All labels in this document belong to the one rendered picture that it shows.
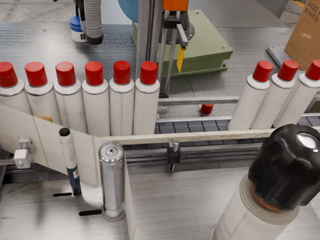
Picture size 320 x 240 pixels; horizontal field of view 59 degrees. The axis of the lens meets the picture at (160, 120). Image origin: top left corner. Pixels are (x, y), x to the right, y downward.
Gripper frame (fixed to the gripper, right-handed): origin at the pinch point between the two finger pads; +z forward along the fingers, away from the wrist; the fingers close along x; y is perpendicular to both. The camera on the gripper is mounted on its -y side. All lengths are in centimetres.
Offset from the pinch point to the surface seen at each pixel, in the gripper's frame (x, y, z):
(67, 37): 1.1, -4.8, 4.8
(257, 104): -66, 25, -12
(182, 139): -63, 9, -3
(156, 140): -61, 3, -3
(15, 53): -4.7, -23.3, 4.8
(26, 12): 203, -14, 88
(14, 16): 195, -26, 88
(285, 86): -67, 30, -16
